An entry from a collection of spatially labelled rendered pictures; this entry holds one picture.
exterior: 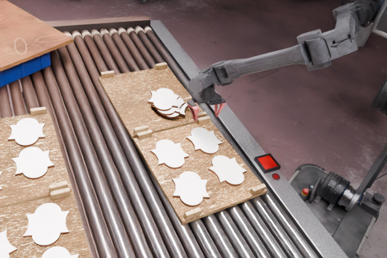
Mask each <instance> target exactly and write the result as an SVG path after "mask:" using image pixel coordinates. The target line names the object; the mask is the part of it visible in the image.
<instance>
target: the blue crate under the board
mask: <svg viewBox="0 0 387 258"><path fill-rule="evenodd" d="M50 65H51V59H50V52H48V53H46V54H43V55H40V56H38V57H36V58H33V59H31V60H28V61H26V62H23V63H21V64H18V65H16V66H13V67H11V68H9V69H6V70H4V71H1V72H0V87H2V86H5V85H7V84H9V83H12V82H14V81H16V80H18V79H21V78H23V77H26V76H27V75H30V74H32V73H35V72H37V71H39V70H41V69H44V68H46V67H48V66H50Z"/></svg>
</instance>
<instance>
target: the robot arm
mask: <svg viewBox="0 0 387 258"><path fill-rule="evenodd" d="M380 2H381V0H355V1H354V3H349V4H346V5H343V6H341V7H338V8H336V9H334V10H333V16H334V19H335V21H336V26H335V29H333V30H331V31H327V32H324V33H321V30H320V29H317V30H314V31H310V32H306V33H303V34H301V35H299V36H298V37H297V40H298V43H299V44H298V45H295V46H293V47H290V48H285V49H282V50H278V51H274V52H270V53H267V54H262V55H259V56H254V57H251V58H247V59H234V60H227V61H225V60H223V61H220V62H217V63H214V64H212V65H211V66H210V67H209V68H205V69H202V70H201V71H200V72H199V74H198V75H197V76H195V77H194V78H192V79H191V80H190V81H189V88H190V89H191V90H192V91H193V92H194V93H200V94H194V95H192V99H191V100H188V101H187V105H188V106H189V108H190V110H191V112H192V116H193V119H194V121H195V122H196V121H197V118H198V113H199V108H198V107H197V106H196V104H195V103H198V104H199V105H200V104H202V103H208V104H210V105H214V109H215V115H216V117H218V115H219V113H220V111H221V110H222V109H223V107H224V106H225V105H226V100H225V99H223V98H222V96H220V95H219V94H218V93H217V92H215V84H216V83H217V85H218V86H220V85H222V86H226V85H230V84H232V83H233V80H234V79H237V78H239V77H241V76H243V75H247V74H251V73H256V72H259V71H264V70H269V69H274V68H278V67H283V66H288V65H296V64H303V65H306V67H307V69H308V71H312V70H317V69H323V68H325V67H328V66H330V65H331V60H333V59H336V58H338V57H341V56H343V55H346V54H349V53H351V52H354V51H356V50H358V46H357V44H356V41H355V34H356V33H357V32H359V31H360V30H361V27H363V28H367V27H368V26H369V25H370V22H371V20H372V18H373V16H374V14H375V11H376V10H377V7H378V5H379V4H380ZM333 43H334V44H333ZM218 104H219V105H220V106H219V109H218V111H217V108H218Z"/></svg>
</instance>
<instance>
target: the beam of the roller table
mask: <svg viewBox="0 0 387 258"><path fill-rule="evenodd" d="M150 28H151V29H152V31H153V33H154V34H155V36H156V37H157V39H158V40H159V41H160V42H161V44H162V45H163V46H164V48H165V49H166V50H167V52H168V53H169V55H170V56H171V57H172V59H173V60H174V61H175V63H176V64H177V65H178V67H179V68H180V70H181V71H182V72H183V74H184V75H185V76H186V78H187V79H188V80H189V81H190V80H191V79H192V78H194V77H195V76H197V75H198V74H199V72H200V70H199V69H198V67H197V66H196V64H194V62H193V61H192V60H191V58H190V57H189V56H188V55H187V53H186V52H185V51H184V50H183V48H182V47H181V46H180V44H179V43H178V42H177V41H176V39H175V38H174V37H173V36H172V34H171V33H170V32H169V31H168V30H167V28H166V27H165V25H164V24H163V23H162V22H161V21H160V20H152V21H150ZM206 105H207V106H208V108H209V109H210V111H211V112H212V113H213V114H214V116H215V117H216V115H215V109H214V105H210V104H208V103H206ZM216 118H217V120H218V121H219V122H220V124H221V125H222V127H223V128H224V129H225V131H226V132H227V133H228V135H229V136H230V137H231V139H232V140H233V142H234V143H235V144H236V146H237V147H238V148H239V150H240V151H241V152H242V154H243V155H244V157H245V158H246V159H247V161H248V162H249V163H250V165H251V166H252V168H253V169H254V170H255V172H256V173H257V174H258V175H259V177H260V178H261V180H262V181H263V183H264V184H265V185H266V186H267V188H268V189H269V191H270V192H271V193H272V194H273V196H274V197H275V199H276V200H277V201H278V203H279V204H280V205H281V207H282V209H284V211H285V212H286V214H287V215H288V216H289V218H290V219H291V220H292V222H293V223H294V224H295V226H296V227H297V229H298V230H299V231H300V233H301V234H302V235H303V237H304V238H305V240H306V241H307V242H308V244H309V245H310V246H311V247H312V249H313V250H314V252H315V253H316V255H317V256H318V257H319V258H348V256H347V255H346V254H345V253H344V251H343V250H342V249H341V247H339V245H338V244H337V242H336V241H335V240H334V239H333V237H332V236H331V235H330V234H329V233H328V231H327V230H326V228H325V227H324V226H323V225H322V224H321V222H320V221H319V220H318V219H317V217H316V216H315V215H314V214H313V212H312V211H311V210H310V208H309V207H308V206H307V205H306V203H305V202H304V201H303V200H302V198H301V197H300V196H299V195H298V194H297V192H296V191H295V189H294V188H293V187H292V186H291V184H290V183H289V182H288V181H287V180H286V178H285V177H284V175H282V173H281V172H280V170H275V171H272V172H268V173H263V171H262V170H261V169H260V168H259V166H258V165H257V163H256V162H255V161H254V158H255V157H257V156H260V155H264V154H266V153H265V152H264V150H263V149H262V148H261V147H260V145H259V144H258V143H257V142H256V141H255V139H254V138H253V136H252V135H251V134H250V133H249V131H248V130H247V129H246V128H245V127H244V125H243V124H242V123H241V122H240V120H239V119H238V117H237V116H236V115H235V114H234V113H233V111H232V110H231V109H230V108H229V106H228V105H227V104H226V105H225V106H224V107H223V109H222V110H221V111H220V113H219V115H218V117H216ZM274 173H276V174H278V175H279V176H280V179H279V180H275V179H274V178H273V177H272V174H274Z"/></svg>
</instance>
